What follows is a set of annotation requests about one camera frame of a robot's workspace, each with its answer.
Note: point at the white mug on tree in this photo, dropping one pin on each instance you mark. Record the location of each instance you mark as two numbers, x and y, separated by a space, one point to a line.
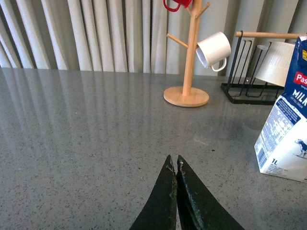
212 50

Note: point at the cream ribbed mug left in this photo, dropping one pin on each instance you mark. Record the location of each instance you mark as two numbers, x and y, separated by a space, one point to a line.
275 66

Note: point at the wooden mug tree stand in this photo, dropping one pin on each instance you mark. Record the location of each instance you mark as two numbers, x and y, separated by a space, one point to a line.
185 95

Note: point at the black wire mug rack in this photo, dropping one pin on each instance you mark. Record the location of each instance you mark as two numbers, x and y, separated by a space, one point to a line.
242 87

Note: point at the red enamel mug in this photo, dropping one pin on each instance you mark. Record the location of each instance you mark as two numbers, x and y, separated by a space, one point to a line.
175 5

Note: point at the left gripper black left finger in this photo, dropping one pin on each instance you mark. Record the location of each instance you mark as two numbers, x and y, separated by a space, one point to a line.
160 210

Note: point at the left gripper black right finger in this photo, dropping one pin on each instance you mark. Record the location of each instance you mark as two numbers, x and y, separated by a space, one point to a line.
197 207

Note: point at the grey pleated curtain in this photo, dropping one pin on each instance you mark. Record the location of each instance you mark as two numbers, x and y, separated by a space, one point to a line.
127 35

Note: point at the blue white milk carton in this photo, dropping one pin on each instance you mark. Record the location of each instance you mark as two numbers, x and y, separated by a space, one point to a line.
281 147

